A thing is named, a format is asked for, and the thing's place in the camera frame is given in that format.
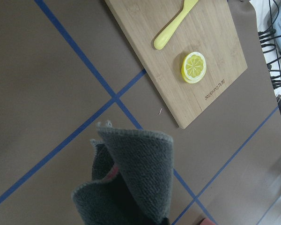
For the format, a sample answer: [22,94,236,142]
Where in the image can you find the dark grey cleaning cloth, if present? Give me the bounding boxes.
[72,121,174,225]

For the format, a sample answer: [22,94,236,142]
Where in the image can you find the yellow lemon slice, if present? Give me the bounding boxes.
[181,52,207,84]

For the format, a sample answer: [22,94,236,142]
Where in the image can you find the bamboo cutting board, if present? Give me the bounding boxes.
[106,0,247,129]

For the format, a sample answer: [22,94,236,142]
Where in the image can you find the yellow plastic knife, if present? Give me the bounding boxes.
[154,0,198,50]

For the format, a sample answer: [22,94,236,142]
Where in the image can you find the pink plastic bin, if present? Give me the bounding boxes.
[197,218,216,225]

